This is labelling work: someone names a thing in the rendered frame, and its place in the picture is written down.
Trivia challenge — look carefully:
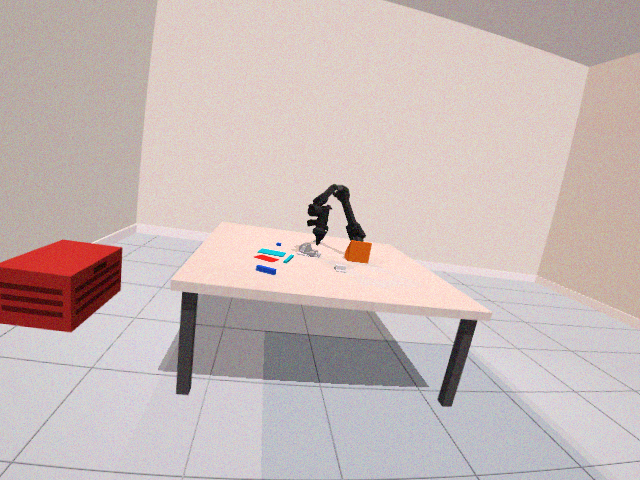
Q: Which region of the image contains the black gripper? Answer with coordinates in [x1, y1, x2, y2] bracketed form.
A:
[312, 217, 329, 246]

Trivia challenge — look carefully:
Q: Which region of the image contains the cyan flat rectangular plate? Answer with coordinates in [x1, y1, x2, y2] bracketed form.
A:
[257, 248, 286, 257]

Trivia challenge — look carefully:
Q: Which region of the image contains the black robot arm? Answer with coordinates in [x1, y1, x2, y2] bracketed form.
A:
[307, 184, 366, 242]

